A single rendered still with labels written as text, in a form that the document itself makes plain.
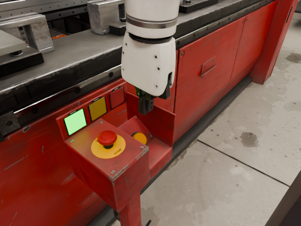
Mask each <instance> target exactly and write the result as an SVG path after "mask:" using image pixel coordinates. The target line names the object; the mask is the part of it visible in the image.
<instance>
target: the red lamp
mask: <svg viewBox="0 0 301 226"><path fill-rule="evenodd" d="M110 100H111V107H112V109H113V108H114V107H116V106H118V105H119V104H121V103H123V102H124V101H125V100H124V89H123V87H121V88H119V89H117V90H116V91H114V92H112V93H110Z"/></svg>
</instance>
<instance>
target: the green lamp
mask: <svg viewBox="0 0 301 226"><path fill-rule="evenodd" d="M64 120H65V123H66V126H67V129H68V132H69V135H71V134H72V133H74V132H75V131H77V130H79V129H80V128H82V127H84V126H85V125H86V121H85V117H84V113H83V109H81V110H80V111H78V112H76V113H74V114H72V115H71V116H69V117H67V118H65V119H64Z"/></svg>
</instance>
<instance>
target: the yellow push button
mask: <svg viewBox="0 0 301 226"><path fill-rule="evenodd" d="M133 138H135V139H136V140H138V141H140V142H141V143H143V144H145V145H146V143H147V138H146V136H145V135H144V134H143V133H136V134H135V135H134V136H133Z"/></svg>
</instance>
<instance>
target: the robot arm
mask: <svg viewBox="0 0 301 226"><path fill-rule="evenodd" d="M179 5H180V0H126V15H125V17H126V32H125V36H124V41H123V47H122V57H121V75H122V78H123V79H124V80H125V81H127V82H129V83H130V84H132V85H134V87H135V89H136V94H137V96H138V97H139V103H138V112H139V113H142V114H143V115H146V114H147V113H148V112H150V111H152V109H153V107H154V98H157V97H159V98H161V99H165V100H166V99H167V98H169V97H170V88H171V87H172V86H173V81H174V76H175V66H176V45H175V39H174V38H173V37H172V35H173V34H175V32H176V25H177V18H178V12H179Z"/></svg>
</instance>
